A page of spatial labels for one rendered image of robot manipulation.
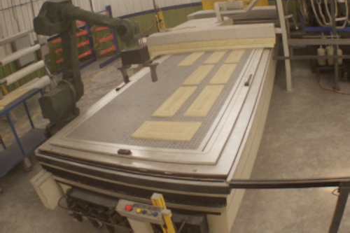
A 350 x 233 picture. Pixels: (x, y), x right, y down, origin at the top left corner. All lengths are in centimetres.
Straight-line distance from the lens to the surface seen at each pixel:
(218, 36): 462
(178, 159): 192
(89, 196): 244
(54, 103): 325
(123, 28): 246
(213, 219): 201
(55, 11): 301
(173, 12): 950
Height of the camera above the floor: 191
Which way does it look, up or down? 20 degrees down
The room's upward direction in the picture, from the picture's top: 11 degrees counter-clockwise
